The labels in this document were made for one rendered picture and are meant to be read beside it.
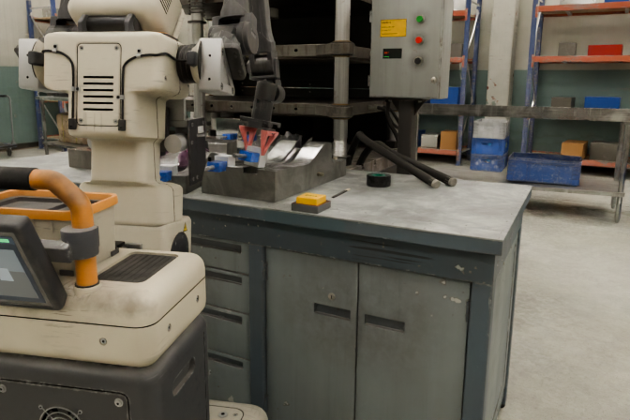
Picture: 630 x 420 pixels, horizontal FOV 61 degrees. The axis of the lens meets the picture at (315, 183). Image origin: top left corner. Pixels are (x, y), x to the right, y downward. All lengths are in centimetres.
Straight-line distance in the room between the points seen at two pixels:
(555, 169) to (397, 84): 306
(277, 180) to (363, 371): 58
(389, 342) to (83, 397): 79
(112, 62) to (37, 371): 61
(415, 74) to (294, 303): 110
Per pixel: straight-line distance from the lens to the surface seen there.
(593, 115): 488
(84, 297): 92
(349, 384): 159
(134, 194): 128
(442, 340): 143
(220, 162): 157
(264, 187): 152
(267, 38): 152
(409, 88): 222
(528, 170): 513
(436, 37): 220
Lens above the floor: 114
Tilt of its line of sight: 11 degrees down
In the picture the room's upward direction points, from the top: 1 degrees clockwise
